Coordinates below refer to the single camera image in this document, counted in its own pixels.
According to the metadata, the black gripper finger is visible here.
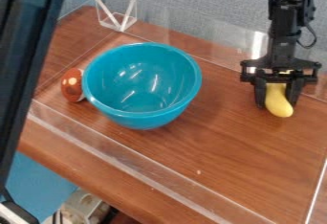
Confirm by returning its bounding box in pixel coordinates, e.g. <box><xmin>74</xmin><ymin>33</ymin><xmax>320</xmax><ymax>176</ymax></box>
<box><xmin>284</xmin><ymin>78</ymin><xmax>305</xmax><ymax>106</ymax></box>
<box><xmin>253</xmin><ymin>78</ymin><xmax>266</xmax><ymax>108</ymax></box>

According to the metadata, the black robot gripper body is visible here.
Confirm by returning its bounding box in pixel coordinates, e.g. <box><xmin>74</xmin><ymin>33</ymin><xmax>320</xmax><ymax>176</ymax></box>
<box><xmin>240</xmin><ymin>35</ymin><xmax>321</xmax><ymax>84</ymax></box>

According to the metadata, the yellow toy banana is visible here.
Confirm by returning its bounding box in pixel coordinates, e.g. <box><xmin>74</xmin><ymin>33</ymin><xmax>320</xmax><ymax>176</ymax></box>
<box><xmin>264</xmin><ymin>83</ymin><xmax>293</xmax><ymax>118</ymax></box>

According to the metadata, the blue plastic bowl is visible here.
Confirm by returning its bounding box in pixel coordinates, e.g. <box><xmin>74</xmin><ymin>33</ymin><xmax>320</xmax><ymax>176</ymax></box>
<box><xmin>81</xmin><ymin>42</ymin><xmax>201</xmax><ymax>129</ymax></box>

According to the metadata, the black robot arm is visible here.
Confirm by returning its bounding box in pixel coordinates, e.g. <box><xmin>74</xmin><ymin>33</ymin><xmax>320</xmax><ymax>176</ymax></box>
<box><xmin>240</xmin><ymin>0</ymin><xmax>321</xmax><ymax>108</ymax></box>

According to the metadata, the clear acrylic back barrier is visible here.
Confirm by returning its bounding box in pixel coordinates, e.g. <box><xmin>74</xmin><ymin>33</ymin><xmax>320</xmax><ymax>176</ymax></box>
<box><xmin>93</xmin><ymin>0</ymin><xmax>327</xmax><ymax>102</ymax></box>

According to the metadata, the clear acrylic barrier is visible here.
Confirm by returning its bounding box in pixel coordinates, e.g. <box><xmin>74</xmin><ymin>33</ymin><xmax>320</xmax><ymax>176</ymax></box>
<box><xmin>93</xmin><ymin>0</ymin><xmax>327</xmax><ymax>102</ymax></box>
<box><xmin>19</xmin><ymin>101</ymin><xmax>276</xmax><ymax>224</ymax></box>

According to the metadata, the brown white toy mushroom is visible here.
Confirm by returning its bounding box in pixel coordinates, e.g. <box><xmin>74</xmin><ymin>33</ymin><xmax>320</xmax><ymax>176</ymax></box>
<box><xmin>59</xmin><ymin>68</ymin><xmax>83</xmax><ymax>102</ymax></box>

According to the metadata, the clear acrylic front barrier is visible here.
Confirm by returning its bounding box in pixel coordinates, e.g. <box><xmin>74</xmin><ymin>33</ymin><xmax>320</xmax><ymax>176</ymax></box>
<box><xmin>19</xmin><ymin>101</ymin><xmax>276</xmax><ymax>224</ymax></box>

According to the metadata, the grey box under table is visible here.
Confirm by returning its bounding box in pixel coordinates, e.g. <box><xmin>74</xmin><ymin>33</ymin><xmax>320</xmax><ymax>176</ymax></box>
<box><xmin>50</xmin><ymin>189</ymin><xmax>109</xmax><ymax>224</ymax></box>

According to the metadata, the dark blue foreground panel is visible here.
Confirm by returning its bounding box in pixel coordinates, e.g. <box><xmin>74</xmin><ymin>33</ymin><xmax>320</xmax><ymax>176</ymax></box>
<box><xmin>0</xmin><ymin>0</ymin><xmax>63</xmax><ymax>194</ymax></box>

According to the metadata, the black chair edge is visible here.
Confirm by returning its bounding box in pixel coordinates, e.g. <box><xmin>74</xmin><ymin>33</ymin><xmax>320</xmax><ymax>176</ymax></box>
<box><xmin>0</xmin><ymin>190</ymin><xmax>39</xmax><ymax>224</ymax></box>

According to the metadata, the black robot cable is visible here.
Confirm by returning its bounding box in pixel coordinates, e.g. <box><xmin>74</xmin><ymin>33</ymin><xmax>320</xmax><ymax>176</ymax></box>
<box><xmin>296</xmin><ymin>20</ymin><xmax>318</xmax><ymax>50</ymax></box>

